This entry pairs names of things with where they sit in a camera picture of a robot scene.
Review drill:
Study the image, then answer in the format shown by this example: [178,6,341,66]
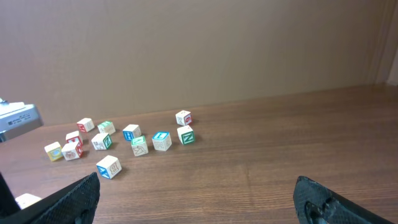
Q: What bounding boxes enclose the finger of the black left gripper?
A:
[0,174,21,218]

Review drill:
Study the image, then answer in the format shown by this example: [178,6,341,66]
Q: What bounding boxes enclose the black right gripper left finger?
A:
[1,172,100,224]

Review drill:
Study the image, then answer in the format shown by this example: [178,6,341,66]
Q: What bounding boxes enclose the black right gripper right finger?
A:
[293,175,392,224]

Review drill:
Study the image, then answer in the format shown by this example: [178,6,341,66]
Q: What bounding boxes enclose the red O wooden block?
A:
[62,141,83,161]

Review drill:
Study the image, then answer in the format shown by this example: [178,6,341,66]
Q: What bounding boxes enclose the blue X B wooden block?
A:
[96,155,122,179]

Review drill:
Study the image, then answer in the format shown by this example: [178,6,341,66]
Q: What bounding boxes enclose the yellow O wooden block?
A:
[44,141,63,161]

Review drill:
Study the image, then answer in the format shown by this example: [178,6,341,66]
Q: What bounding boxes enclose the red I wooden block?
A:
[65,131,83,146]

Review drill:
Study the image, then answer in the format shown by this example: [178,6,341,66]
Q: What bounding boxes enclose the green side plain wooden block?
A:
[91,133,113,151]

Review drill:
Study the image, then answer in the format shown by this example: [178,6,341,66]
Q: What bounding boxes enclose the red top left wooden block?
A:
[76,118,95,133]

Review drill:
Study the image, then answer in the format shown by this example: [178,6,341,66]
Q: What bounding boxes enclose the green N wooden block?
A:
[98,121,116,135]

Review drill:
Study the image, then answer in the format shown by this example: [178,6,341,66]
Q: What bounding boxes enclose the green V wooden block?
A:
[131,136,149,156]

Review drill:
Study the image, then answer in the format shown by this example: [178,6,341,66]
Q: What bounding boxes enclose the blue H wooden block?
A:
[123,124,142,141]

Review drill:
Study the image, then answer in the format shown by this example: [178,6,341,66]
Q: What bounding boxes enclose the blue L wooden block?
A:
[152,131,172,151]

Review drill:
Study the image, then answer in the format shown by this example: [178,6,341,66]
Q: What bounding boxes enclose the green Z wooden block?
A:
[177,125,195,145]

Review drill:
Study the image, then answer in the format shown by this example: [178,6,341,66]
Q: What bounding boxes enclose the red 6 wooden block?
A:
[175,110,192,126]

